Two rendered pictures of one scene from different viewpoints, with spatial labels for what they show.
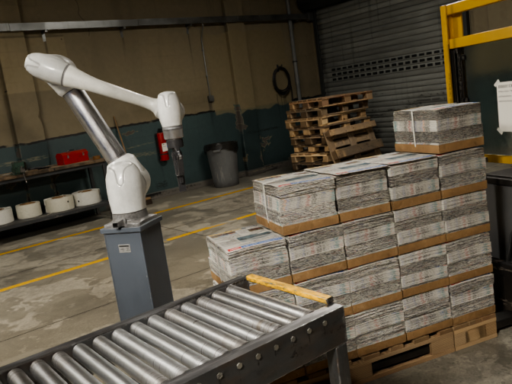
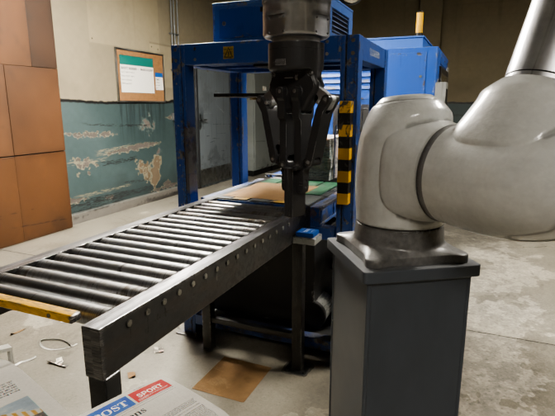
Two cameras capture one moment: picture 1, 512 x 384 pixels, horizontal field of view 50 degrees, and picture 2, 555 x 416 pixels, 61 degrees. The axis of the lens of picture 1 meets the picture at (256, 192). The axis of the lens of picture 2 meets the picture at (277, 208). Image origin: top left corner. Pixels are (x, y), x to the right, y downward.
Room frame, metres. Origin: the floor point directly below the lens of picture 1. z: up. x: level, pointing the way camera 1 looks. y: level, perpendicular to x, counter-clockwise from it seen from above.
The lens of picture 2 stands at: (3.04, -0.02, 1.26)
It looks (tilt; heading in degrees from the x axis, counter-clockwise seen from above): 12 degrees down; 150
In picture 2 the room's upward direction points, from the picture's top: straight up
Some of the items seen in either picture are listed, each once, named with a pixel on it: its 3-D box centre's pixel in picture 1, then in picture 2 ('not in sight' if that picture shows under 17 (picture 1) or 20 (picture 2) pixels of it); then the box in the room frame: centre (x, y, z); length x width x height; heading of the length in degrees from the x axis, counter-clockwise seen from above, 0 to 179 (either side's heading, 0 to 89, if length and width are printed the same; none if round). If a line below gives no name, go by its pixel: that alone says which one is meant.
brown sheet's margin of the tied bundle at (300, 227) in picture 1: (304, 222); not in sight; (2.56, -0.21, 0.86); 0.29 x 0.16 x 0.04; 108
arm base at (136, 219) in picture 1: (128, 217); (393, 232); (2.43, 0.58, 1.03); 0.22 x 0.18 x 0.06; 161
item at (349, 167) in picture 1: (344, 168); not in sight; (2.75, -0.46, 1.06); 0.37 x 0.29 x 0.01; 18
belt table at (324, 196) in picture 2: not in sight; (284, 198); (0.85, 1.30, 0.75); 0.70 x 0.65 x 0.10; 127
